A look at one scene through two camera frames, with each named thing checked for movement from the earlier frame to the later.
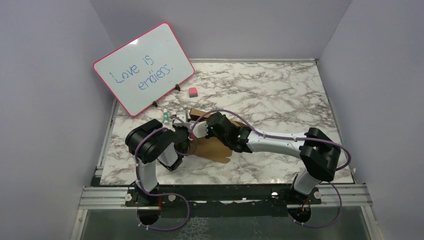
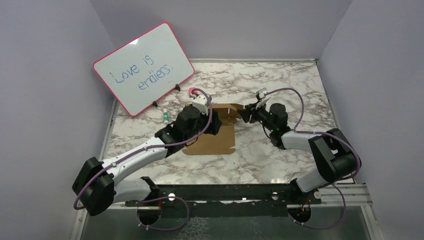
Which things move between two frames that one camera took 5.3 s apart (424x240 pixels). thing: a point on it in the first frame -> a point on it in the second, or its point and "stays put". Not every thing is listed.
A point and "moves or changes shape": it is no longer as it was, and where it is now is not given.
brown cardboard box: x=211 y=148 moves or changes shape
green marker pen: x=165 y=116 stays put
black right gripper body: x=210 y=133 -> x=261 y=115
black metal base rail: x=224 y=200 stays put
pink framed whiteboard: x=142 y=70 stays put
